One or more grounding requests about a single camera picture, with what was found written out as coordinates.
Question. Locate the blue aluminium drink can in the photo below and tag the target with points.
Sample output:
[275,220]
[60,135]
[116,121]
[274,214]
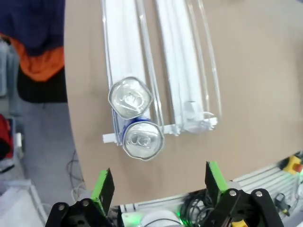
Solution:
[142,142]
[130,97]

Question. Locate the white storage box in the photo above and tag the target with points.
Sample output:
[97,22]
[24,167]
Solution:
[16,203]

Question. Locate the black yellow clamp tool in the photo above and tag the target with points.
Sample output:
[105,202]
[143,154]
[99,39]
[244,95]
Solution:
[281,199]

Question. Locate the red black bag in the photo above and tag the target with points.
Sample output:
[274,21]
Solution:
[4,127]

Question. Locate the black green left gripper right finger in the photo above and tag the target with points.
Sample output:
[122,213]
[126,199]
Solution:
[214,179]

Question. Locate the black chair seat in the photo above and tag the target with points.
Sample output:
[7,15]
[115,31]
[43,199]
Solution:
[42,92]

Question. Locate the yellow red emergency stop button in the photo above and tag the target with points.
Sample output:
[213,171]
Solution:
[294,163]

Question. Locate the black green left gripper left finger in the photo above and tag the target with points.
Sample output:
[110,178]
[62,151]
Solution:
[101,186]

